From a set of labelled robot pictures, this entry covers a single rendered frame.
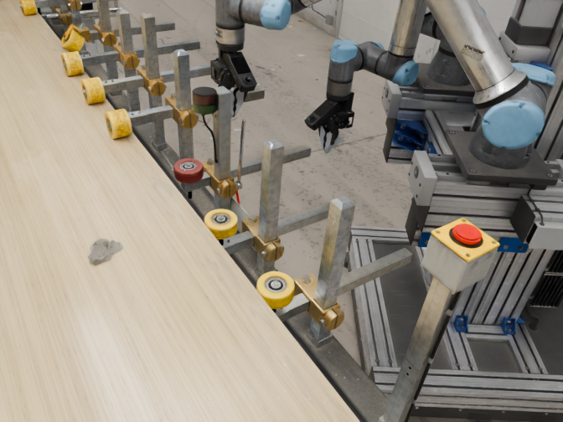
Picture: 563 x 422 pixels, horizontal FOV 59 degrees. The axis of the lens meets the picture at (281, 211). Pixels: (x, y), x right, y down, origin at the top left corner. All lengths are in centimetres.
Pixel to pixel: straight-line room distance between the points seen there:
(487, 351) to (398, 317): 33
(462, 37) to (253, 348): 74
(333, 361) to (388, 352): 69
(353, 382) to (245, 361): 33
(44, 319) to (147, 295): 19
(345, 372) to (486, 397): 79
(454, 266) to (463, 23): 56
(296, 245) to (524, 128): 158
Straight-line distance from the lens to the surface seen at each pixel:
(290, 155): 157
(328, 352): 122
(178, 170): 140
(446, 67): 176
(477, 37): 114
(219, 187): 141
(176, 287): 107
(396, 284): 213
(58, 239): 123
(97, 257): 115
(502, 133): 117
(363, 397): 117
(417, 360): 94
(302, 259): 245
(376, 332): 191
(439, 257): 77
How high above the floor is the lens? 167
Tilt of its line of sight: 38 degrees down
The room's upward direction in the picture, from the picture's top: 5 degrees clockwise
